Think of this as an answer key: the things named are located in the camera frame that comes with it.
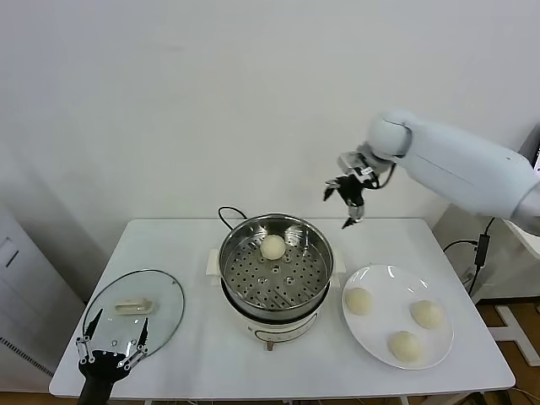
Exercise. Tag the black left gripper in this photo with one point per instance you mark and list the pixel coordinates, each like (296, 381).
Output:
(103, 366)

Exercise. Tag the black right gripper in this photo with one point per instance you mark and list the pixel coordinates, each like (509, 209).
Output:
(353, 190)

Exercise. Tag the round glass pot lid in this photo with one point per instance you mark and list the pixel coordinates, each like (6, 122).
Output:
(139, 287)

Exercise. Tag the white steamed baozi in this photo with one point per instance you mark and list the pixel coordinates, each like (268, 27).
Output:
(358, 301)
(428, 314)
(405, 347)
(271, 246)

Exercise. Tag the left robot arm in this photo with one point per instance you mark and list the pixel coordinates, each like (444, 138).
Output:
(96, 388)

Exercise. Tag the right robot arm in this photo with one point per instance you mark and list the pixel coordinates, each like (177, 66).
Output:
(455, 160)

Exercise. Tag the stainless steel steamer basket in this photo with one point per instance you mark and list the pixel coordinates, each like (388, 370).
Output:
(295, 287)

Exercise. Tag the white cabinet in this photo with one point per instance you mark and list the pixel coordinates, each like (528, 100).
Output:
(25, 274)

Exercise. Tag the white round plate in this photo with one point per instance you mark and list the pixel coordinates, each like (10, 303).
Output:
(379, 333)

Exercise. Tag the cream electric cooker base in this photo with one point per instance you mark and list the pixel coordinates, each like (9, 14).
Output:
(274, 333)

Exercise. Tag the white side table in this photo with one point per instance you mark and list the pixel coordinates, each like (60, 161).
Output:
(516, 333)

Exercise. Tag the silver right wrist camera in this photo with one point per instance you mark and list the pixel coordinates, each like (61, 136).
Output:
(352, 162)

